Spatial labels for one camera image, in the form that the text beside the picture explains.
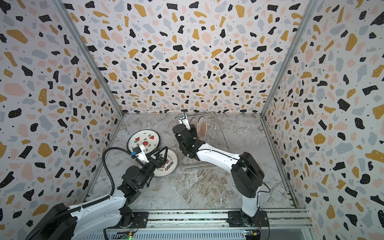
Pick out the wire dish rack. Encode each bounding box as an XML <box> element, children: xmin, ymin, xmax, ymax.
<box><xmin>173</xmin><ymin>112</ymin><xmax>229</xmax><ymax>171</ymax></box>

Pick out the black corrugated cable hose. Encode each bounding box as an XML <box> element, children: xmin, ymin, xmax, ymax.
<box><xmin>25</xmin><ymin>146</ymin><xmax>142</xmax><ymax>240</ymax></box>

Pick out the white plate red rim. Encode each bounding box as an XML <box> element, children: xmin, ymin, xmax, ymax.
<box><xmin>190</xmin><ymin>117</ymin><xmax>199</xmax><ymax>132</ymax></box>

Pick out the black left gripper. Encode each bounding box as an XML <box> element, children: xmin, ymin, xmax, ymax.
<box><xmin>137</xmin><ymin>147</ymin><xmax>166</xmax><ymax>190</ymax></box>

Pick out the aluminium corner post right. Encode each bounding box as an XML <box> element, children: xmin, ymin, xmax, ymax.
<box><xmin>260</xmin><ymin>0</ymin><xmax>319</xmax><ymax>119</ymax></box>

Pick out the aluminium corner post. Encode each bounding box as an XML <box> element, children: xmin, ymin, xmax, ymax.
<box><xmin>52</xmin><ymin>0</ymin><xmax>124</xmax><ymax>118</ymax></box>
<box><xmin>260</xmin><ymin>0</ymin><xmax>319</xmax><ymax>119</ymax></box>

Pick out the watermelon pattern plate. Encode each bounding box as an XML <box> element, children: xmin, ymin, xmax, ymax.
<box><xmin>127</xmin><ymin>130</ymin><xmax>161</xmax><ymax>155</ymax></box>

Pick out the patterned plate rack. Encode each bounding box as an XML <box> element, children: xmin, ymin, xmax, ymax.
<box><xmin>154</xmin><ymin>149</ymin><xmax>179</xmax><ymax>178</ymax></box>

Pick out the aluminium corner post left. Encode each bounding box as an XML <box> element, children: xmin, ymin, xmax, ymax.
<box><xmin>52</xmin><ymin>0</ymin><xmax>124</xmax><ymax>118</ymax></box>

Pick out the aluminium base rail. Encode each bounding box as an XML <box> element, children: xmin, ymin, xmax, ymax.
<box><xmin>64</xmin><ymin>208</ymin><xmax>316</xmax><ymax>240</ymax></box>

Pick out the sunburst plate in rack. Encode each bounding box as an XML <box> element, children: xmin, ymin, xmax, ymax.
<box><xmin>198</xmin><ymin>116</ymin><xmax>207</xmax><ymax>140</ymax></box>

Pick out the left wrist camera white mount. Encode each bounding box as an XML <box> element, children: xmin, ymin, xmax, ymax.
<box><xmin>131</xmin><ymin>145</ymin><xmax>149</xmax><ymax>164</ymax></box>

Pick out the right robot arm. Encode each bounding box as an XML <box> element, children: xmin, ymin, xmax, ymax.
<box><xmin>173</xmin><ymin>124</ymin><xmax>265</xmax><ymax>227</ymax></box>

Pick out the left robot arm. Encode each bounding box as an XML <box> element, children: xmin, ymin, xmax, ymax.
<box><xmin>26</xmin><ymin>147</ymin><xmax>169</xmax><ymax>240</ymax></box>

